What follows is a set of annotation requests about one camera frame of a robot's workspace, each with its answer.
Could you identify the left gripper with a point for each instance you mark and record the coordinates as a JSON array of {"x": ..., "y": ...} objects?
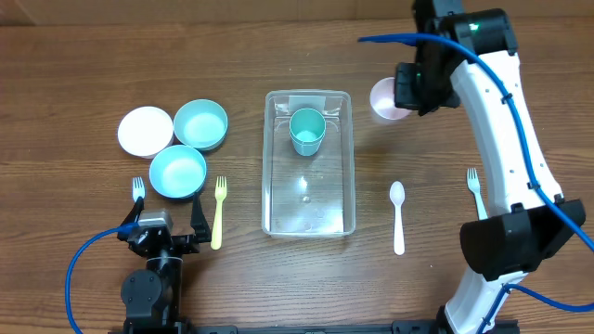
[{"x": 200, "y": 229}]

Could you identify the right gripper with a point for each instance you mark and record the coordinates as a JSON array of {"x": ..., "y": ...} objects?
[{"x": 406, "y": 98}]

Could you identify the white plastic spoon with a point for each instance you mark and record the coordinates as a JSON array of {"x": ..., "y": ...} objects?
[{"x": 397, "y": 196}]

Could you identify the pale green fork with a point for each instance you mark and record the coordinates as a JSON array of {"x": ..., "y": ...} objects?
[{"x": 473, "y": 184}]

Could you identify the green plastic cup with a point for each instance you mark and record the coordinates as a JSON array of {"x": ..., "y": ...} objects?
[{"x": 307, "y": 130}]

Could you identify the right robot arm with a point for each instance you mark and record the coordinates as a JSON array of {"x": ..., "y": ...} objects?
[{"x": 471, "y": 60}]

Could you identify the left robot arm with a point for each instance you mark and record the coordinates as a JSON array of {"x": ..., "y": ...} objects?
[{"x": 152, "y": 296}]

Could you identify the clear plastic container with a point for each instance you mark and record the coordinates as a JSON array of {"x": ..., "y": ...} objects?
[{"x": 308, "y": 196}]

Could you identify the white fork left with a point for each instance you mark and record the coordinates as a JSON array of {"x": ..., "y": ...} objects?
[{"x": 138, "y": 189}]

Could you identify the teal bowl lower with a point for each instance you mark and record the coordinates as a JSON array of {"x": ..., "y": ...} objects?
[{"x": 178, "y": 172}]

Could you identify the teal bowl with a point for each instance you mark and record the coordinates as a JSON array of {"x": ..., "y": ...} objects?
[
  {"x": 178, "y": 172},
  {"x": 201, "y": 124}
]

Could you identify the yellow plastic fork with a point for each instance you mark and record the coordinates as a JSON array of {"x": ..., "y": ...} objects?
[{"x": 220, "y": 196}]

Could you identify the white bowl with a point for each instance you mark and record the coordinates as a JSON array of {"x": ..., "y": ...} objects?
[{"x": 145, "y": 131}]

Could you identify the teal bowl upper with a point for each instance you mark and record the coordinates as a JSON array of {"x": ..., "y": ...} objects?
[{"x": 201, "y": 124}]

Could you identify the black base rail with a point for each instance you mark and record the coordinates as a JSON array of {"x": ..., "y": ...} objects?
[{"x": 397, "y": 327}]

